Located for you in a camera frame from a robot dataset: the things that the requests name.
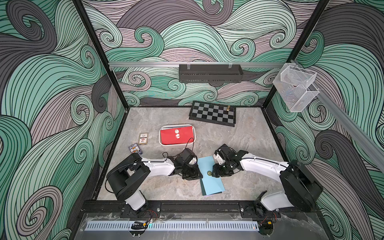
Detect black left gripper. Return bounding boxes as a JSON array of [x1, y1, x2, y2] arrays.
[[179, 165, 204, 181]]

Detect teal envelope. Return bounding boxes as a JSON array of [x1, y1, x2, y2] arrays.
[[198, 156, 225, 196]]

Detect red envelope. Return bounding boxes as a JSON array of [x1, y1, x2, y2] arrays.
[[160, 126, 195, 146]]

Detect dark green envelope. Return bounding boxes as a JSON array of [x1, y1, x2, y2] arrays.
[[200, 181, 207, 196]]

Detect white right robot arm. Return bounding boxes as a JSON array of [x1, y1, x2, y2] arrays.
[[212, 145, 324, 215]]

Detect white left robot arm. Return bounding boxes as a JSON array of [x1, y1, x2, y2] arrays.
[[106, 149, 203, 212]]

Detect white plastic storage box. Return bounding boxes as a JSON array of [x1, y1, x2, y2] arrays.
[[159, 124, 196, 147]]

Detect blue playing card box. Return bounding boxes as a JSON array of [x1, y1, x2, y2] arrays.
[[129, 143, 143, 155]]

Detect black folding chess board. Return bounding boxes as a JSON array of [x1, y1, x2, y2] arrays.
[[189, 101, 236, 127]]

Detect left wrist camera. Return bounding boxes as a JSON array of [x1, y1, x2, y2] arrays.
[[176, 148, 198, 166]]

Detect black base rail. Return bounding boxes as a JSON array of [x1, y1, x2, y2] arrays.
[[80, 200, 302, 220]]

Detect black wall shelf tray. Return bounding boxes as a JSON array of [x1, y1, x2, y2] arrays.
[[179, 65, 244, 85]]

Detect clear acrylic wall bin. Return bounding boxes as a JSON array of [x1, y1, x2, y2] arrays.
[[273, 63, 319, 112]]

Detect white slotted cable duct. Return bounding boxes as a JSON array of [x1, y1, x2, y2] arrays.
[[85, 220, 259, 232]]

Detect aluminium back rail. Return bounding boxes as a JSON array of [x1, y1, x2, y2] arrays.
[[109, 61, 284, 69]]

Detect aluminium rail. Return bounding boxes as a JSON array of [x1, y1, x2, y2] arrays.
[[109, 61, 284, 69], [280, 66, 384, 169]]

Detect black right corner post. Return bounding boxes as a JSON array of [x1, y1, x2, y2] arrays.
[[262, 0, 329, 113]]

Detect aluminium right rail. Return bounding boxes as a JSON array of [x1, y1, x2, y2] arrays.
[[280, 66, 384, 169]]

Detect black corner frame post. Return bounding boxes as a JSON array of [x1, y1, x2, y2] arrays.
[[73, 0, 130, 113]]

